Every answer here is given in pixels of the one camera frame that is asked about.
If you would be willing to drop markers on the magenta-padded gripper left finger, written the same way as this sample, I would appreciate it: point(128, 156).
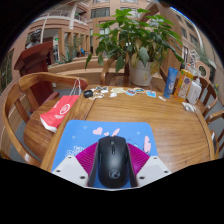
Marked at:
point(71, 168)

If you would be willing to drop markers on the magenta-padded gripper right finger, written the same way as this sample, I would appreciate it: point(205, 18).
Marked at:
point(151, 168)

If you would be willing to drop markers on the black computer mouse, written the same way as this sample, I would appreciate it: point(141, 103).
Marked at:
point(113, 160)

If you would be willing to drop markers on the blue cartoon mouse pad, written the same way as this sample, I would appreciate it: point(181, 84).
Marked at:
point(83, 136)

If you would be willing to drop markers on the red paper bag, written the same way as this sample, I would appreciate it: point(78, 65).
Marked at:
point(58, 113)

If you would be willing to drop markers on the small white sticker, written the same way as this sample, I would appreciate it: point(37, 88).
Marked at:
point(162, 98)

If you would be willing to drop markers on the clear plastic packet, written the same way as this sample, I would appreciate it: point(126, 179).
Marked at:
point(189, 106)

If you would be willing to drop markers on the blue sticker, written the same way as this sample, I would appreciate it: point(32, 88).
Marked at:
point(151, 93)

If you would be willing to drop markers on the small black round object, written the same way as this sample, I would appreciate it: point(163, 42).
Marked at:
point(88, 94)

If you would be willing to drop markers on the pink sticker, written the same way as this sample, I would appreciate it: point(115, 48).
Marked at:
point(130, 92)

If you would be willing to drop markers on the pale yellow sticker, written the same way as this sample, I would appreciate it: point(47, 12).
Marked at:
point(119, 90)

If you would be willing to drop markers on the white pump bottle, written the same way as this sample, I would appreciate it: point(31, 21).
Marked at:
point(194, 93)

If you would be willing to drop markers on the blue squeeze tube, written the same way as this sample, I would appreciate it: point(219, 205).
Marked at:
point(170, 83)

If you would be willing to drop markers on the yellow dish soap bottle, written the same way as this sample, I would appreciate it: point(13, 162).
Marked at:
point(183, 85)

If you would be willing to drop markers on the spiky green agave plant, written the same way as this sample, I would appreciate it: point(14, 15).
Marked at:
point(66, 57)

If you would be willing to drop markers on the white outdoor statue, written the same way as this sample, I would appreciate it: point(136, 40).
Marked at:
point(195, 57)

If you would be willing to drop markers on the green plant in white pot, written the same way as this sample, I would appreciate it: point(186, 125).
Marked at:
point(140, 40)

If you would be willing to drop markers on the dark bust statue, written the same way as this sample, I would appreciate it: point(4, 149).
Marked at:
point(34, 38)

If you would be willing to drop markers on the dark red wooden pedestal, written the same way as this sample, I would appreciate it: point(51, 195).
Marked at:
point(35, 63)

